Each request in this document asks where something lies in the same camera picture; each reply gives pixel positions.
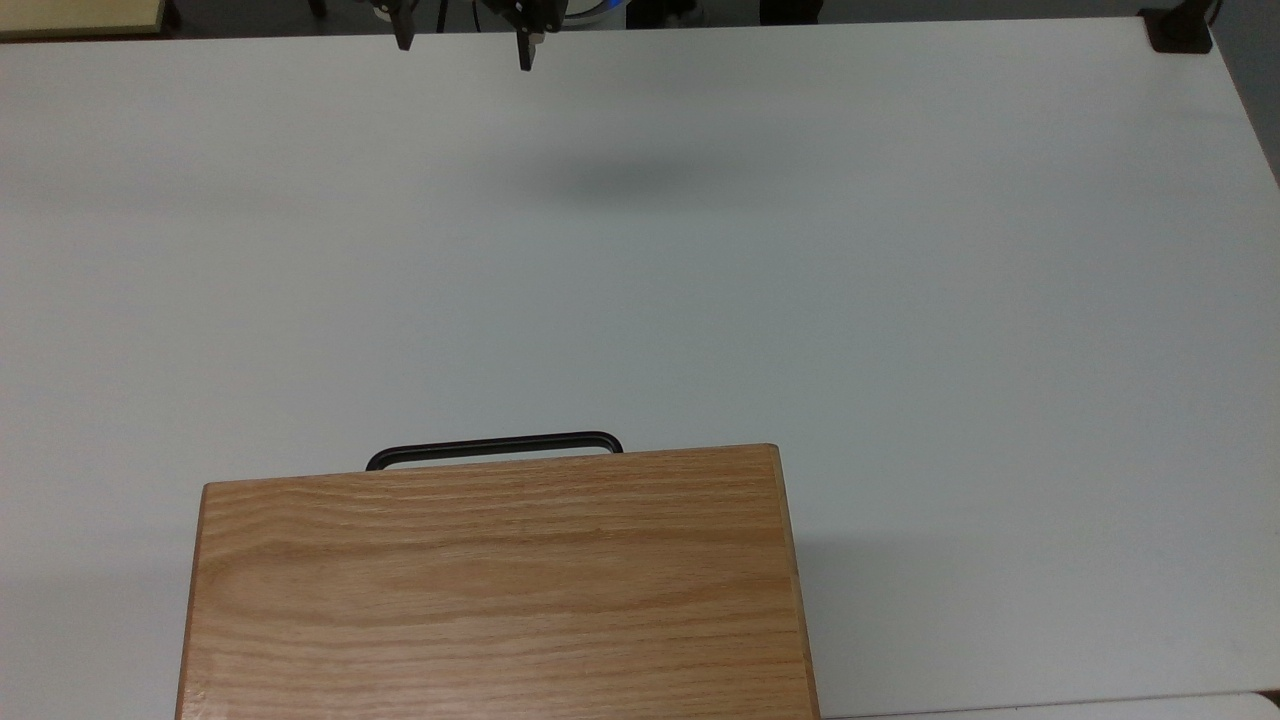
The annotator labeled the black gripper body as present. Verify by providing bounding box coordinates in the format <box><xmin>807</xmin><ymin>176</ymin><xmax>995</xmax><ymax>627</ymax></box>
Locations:
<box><xmin>476</xmin><ymin>0</ymin><xmax>567</xmax><ymax>33</ymax></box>

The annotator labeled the light wooden side table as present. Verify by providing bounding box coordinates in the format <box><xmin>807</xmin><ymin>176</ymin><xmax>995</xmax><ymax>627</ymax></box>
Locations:
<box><xmin>0</xmin><ymin>0</ymin><xmax>169</xmax><ymax>41</ymax></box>

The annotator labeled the black metal drawer handle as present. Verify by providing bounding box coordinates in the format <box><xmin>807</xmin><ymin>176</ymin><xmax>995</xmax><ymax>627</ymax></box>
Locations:
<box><xmin>365</xmin><ymin>431</ymin><xmax>625</xmax><ymax>473</ymax></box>

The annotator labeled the black table clamp mount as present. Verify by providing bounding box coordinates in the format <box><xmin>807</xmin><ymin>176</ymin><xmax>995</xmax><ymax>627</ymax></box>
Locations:
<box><xmin>1138</xmin><ymin>0</ymin><xmax>1223</xmax><ymax>55</ymax></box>

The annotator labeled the oak wooden drawer cabinet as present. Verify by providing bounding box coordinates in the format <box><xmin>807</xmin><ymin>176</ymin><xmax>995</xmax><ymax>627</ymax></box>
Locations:
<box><xmin>175</xmin><ymin>443</ymin><xmax>822</xmax><ymax>720</ymax></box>

